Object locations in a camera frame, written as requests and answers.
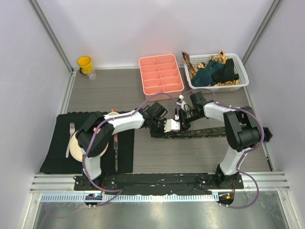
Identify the dark patterned necktie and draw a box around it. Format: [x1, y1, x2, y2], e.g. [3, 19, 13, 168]
[152, 127, 273, 143]

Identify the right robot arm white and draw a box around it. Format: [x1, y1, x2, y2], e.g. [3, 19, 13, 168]
[177, 92, 264, 188]

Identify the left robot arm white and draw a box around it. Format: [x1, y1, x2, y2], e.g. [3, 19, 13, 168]
[75, 102, 168, 190]

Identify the teal green tie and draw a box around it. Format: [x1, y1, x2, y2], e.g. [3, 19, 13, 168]
[191, 61, 217, 87]

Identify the orange mug white inside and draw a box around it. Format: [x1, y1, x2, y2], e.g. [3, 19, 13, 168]
[107, 109, 119, 116]

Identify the black scalloped placemat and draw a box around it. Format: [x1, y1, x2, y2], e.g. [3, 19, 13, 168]
[40, 112, 134, 174]

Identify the pink divided organizer tray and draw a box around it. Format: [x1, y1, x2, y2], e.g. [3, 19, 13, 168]
[139, 54, 184, 101]

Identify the black tie in basket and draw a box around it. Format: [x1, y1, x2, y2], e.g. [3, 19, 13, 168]
[212, 59, 239, 83]

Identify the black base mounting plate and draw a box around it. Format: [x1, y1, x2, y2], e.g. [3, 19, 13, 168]
[73, 173, 244, 196]

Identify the yellow floral tie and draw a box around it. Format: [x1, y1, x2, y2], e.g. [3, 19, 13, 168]
[182, 51, 239, 86]

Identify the white plastic basket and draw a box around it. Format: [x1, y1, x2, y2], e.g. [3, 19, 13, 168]
[182, 51, 249, 92]

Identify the clear small glass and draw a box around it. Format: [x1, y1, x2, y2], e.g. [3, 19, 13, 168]
[87, 72, 96, 80]

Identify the pink and cream plate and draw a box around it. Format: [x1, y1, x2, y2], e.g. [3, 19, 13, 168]
[69, 130, 110, 162]

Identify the silver fork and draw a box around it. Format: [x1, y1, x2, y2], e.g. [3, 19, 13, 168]
[65, 123, 75, 158]

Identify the yellow plastic cup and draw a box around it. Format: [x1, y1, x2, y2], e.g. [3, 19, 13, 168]
[77, 56, 93, 74]

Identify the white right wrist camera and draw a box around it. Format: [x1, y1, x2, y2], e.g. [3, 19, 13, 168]
[176, 94, 190, 111]

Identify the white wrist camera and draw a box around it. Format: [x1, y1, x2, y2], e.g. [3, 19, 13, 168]
[176, 94, 190, 111]
[164, 119, 180, 133]

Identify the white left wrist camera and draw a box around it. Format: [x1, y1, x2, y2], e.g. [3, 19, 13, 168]
[164, 119, 180, 133]

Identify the knife with patterned handle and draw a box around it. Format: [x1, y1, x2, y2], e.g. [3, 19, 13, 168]
[113, 134, 118, 172]

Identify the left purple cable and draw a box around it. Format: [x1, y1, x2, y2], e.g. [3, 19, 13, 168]
[82, 93, 179, 219]

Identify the aluminium frame rail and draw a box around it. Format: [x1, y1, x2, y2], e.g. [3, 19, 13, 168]
[30, 172, 290, 206]

